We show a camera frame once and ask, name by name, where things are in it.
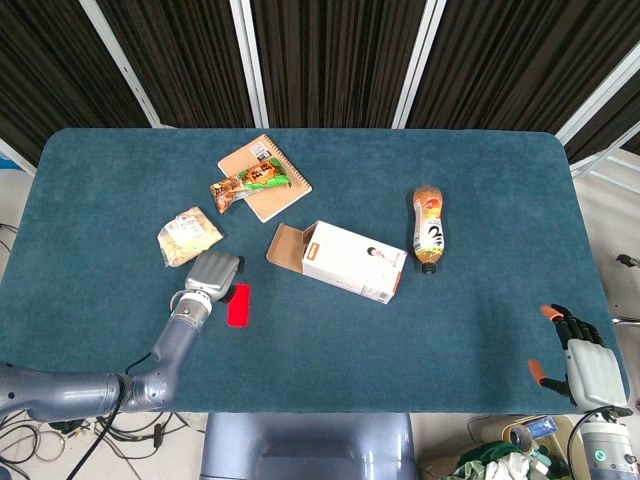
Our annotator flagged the beige snack bag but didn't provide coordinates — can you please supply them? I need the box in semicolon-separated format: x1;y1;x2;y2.
157;205;224;269

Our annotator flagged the brown spiral notebook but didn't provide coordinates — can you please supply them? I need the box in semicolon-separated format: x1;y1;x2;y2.
217;133;314;224

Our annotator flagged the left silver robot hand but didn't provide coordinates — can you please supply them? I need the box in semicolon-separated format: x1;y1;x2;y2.
184;250;246;306

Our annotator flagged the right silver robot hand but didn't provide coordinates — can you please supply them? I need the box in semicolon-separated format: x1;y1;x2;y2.
528;303;629;415

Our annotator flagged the white cardboard box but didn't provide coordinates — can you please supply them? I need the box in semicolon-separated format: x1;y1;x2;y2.
264;220;409;305

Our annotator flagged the green and brown snack packet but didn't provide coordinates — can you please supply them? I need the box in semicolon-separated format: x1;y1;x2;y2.
208;157;292;215

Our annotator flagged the grey robot torso base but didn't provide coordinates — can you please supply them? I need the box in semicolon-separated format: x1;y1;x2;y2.
199;412;420;480

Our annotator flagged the blue table cloth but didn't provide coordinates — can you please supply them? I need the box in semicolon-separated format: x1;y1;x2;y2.
0;127;632;416

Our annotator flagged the red card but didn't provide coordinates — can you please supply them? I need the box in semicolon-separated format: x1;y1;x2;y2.
225;283;253;329

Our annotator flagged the orange drink bottle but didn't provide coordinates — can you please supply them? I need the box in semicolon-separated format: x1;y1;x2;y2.
412;184;447;276

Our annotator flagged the cardboard box of clutter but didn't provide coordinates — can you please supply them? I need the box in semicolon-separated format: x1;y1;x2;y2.
419;414;591;480

